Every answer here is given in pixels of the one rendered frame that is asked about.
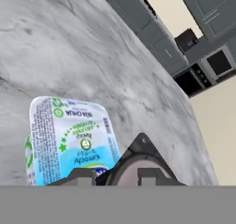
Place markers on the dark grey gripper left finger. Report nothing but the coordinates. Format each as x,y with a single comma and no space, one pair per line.
83,173

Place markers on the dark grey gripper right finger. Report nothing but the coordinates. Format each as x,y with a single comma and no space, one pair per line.
150,173

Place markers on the large blue white yogurt container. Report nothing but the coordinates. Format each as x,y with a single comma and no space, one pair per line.
70,135

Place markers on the black oven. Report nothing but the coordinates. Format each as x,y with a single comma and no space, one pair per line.
188,82

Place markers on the silver microwave oven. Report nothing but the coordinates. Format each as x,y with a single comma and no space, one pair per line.
218,62

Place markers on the small black countertop appliance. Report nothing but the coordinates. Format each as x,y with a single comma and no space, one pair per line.
186,40

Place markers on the dark grey base cupboards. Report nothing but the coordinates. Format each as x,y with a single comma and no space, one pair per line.
153,34

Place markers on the dark grey wall cupboards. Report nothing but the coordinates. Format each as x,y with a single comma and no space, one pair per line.
215,9

